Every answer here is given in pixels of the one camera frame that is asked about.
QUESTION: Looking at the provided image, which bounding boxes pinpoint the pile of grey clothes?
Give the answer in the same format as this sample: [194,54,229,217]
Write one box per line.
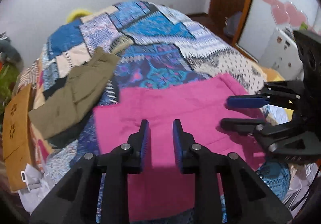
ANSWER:
[0,32,23,71]

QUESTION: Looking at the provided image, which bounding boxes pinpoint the white sliding wardrobe door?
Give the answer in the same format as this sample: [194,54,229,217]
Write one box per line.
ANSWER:
[237,0,319,60]

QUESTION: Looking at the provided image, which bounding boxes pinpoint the yellow foam headboard pad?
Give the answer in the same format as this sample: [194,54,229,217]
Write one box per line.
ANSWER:
[66,9,92,23]

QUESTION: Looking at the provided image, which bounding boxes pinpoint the green storage bag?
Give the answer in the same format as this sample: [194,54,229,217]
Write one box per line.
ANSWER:
[0,63,19,114]

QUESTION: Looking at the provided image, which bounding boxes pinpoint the yellow orange fleece blanket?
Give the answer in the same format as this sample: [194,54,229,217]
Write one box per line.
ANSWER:
[261,67,293,121]

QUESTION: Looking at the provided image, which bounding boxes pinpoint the wooden lap desk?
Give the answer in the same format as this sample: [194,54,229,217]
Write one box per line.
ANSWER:
[2,84,34,192]

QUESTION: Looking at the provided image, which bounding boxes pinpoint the white appliance with stickers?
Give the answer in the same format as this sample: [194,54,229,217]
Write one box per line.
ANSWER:
[258,27,304,80]

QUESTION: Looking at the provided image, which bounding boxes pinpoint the blue patchwork bed quilt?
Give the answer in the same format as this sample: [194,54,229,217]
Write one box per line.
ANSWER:
[17,0,292,224]

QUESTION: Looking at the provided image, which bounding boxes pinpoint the pink pants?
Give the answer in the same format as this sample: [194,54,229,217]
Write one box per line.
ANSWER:
[92,72,267,222]

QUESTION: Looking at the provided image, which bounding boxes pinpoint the olive green pants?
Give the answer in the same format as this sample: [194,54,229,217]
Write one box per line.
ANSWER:
[29,47,120,140]

